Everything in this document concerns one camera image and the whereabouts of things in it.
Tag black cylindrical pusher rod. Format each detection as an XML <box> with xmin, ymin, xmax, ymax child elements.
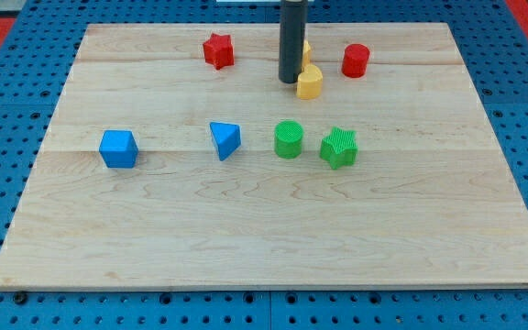
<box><xmin>279</xmin><ymin>0</ymin><xmax>308</xmax><ymax>83</ymax></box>

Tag yellow heart block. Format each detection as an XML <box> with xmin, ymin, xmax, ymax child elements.
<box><xmin>296</xmin><ymin>64</ymin><xmax>324</xmax><ymax>100</ymax></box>

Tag yellow block behind rod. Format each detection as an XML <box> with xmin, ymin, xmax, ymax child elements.
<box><xmin>302</xmin><ymin>40</ymin><xmax>312</xmax><ymax>70</ymax></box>

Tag red cylinder block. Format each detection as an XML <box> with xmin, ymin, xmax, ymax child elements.
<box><xmin>341</xmin><ymin>44</ymin><xmax>370</xmax><ymax>78</ymax></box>

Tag red star block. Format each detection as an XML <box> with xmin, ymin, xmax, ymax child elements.
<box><xmin>203</xmin><ymin>33</ymin><xmax>235</xmax><ymax>70</ymax></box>

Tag green cylinder block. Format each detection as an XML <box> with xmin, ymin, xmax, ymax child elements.
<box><xmin>274</xmin><ymin>120</ymin><xmax>304</xmax><ymax>159</ymax></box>

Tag blue triangle block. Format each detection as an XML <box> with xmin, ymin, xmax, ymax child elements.
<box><xmin>209</xmin><ymin>122</ymin><xmax>241</xmax><ymax>161</ymax></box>

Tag green star block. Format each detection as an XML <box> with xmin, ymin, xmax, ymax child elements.
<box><xmin>320</xmin><ymin>126</ymin><xmax>358</xmax><ymax>170</ymax></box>

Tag wooden board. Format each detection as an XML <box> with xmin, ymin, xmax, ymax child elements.
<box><xmin>0</xmin><ymin>23</ymin><xmax>528</xmax><ymax>292</ymax></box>

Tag blue cube block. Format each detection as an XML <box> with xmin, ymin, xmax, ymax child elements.
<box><xmin>98</xmin><ymin>130</ymin><xmax>138</xmax><ymax>169</ymax></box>

